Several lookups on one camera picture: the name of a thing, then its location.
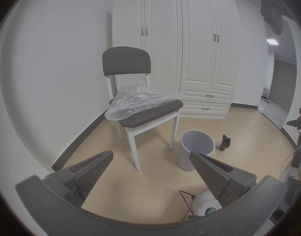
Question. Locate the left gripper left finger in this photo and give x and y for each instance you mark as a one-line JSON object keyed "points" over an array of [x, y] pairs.
{"points": [[91, 171]]}

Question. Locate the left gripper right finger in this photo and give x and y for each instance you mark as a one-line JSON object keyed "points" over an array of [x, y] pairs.
{"points": [[212, 173]]}

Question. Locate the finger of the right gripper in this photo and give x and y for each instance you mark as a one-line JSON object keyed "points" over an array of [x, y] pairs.
{"points": [[292, 123]]}

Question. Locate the clear plastic bag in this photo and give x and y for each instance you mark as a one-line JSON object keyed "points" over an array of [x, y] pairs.
{"points": [[133, 102]]}

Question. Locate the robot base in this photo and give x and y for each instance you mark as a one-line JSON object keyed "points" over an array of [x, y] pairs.
{"points": [[204, 200]]}

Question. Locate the white trash bin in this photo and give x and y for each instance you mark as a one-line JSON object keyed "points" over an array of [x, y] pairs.
{"points": [[187, 156]]}

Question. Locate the crumpled black plastic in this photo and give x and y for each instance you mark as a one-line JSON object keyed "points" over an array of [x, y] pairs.
{"points": [[225, 142]]}

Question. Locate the white paper scrap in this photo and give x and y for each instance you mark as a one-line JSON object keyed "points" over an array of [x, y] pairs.
{"points": [[218, 147]]}

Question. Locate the grey curtain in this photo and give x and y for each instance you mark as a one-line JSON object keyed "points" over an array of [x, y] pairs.
{"points": [[283, 82]]}

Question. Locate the square ceiling light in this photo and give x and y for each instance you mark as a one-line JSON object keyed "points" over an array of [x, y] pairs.
{"points": [[273, 42]]}

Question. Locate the white chair grey cushions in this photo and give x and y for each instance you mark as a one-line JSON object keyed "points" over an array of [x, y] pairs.
{"points": [[127, 61]]}

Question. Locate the white wardrobe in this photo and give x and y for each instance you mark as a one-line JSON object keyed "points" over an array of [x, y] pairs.
{"points": [[197, 45]]}

